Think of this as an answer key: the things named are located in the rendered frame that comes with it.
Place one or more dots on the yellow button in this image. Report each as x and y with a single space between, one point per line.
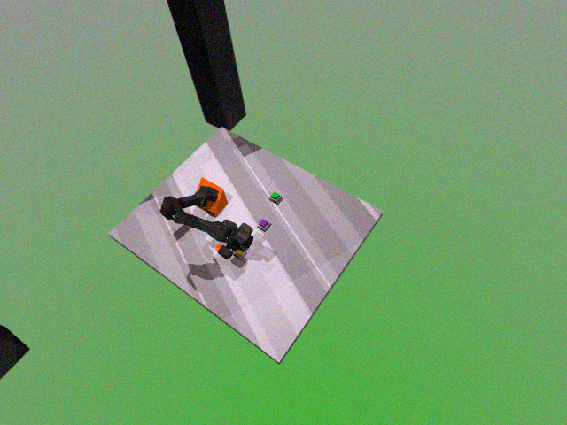
239 254

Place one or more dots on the green button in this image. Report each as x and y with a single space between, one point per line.
275 197

